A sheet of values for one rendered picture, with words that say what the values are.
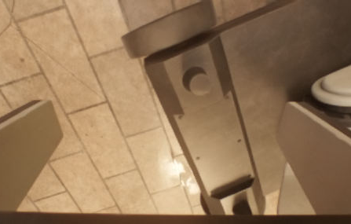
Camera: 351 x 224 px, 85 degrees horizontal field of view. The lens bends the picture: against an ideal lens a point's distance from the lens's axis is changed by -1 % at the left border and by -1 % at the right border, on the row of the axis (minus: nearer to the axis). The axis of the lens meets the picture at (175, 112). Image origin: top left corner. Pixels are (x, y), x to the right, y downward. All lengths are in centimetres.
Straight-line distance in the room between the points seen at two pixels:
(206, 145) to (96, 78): 34
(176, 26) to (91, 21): 27
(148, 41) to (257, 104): 27
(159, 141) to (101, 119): 19
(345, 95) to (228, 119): 19
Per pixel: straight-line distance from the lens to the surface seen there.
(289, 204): 24
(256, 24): 43
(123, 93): 57
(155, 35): 35
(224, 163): 48
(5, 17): 63
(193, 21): 36
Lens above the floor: 54
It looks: 66 degrees down
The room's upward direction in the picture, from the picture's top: 159 degrees clockwise
